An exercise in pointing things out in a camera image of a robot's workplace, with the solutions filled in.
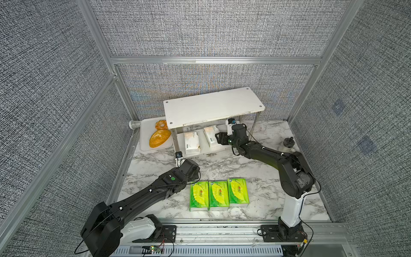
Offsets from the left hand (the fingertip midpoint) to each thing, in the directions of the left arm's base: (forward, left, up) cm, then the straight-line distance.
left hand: (191, 169), depth 83 cm
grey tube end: (+42, +41, -8) cm, 59 cm away
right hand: (+22, -17, +5) cm, 28 cm away
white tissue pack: (+18, 0, -1) cm, 18 cm away
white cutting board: (+41, +33, -11) cm, 53 cm away
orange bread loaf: (+27, +21, -6) cm, 35 cm away
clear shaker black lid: (+16, -58, -1) cm, 60 cm away
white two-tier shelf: (+13, -3, +22) cm, 26 cm away
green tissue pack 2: (-11, -14, -4) cm, 18 cm away
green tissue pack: (-13, -4, -4) cm, 14 cm away
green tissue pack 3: (-11, -23, -4) cm, 26 cm away
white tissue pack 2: (+24, -12, +1) cm, 27 cm away
